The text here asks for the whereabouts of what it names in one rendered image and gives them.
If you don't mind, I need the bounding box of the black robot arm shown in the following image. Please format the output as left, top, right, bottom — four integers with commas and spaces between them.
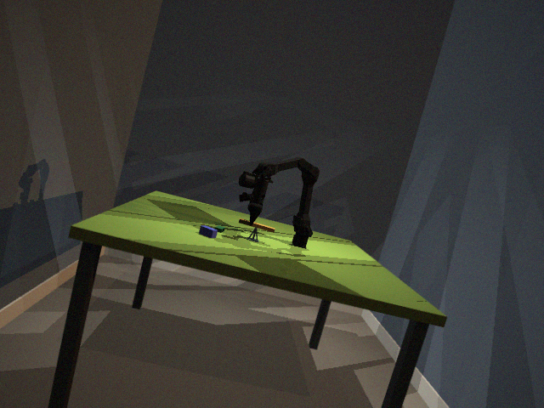
239, 157, 320, 249

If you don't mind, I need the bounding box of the brown bar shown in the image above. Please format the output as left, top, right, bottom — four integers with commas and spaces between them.
239, 218, 275, 233

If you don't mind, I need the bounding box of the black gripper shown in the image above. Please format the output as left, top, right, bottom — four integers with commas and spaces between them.
247, 189, 266, 225

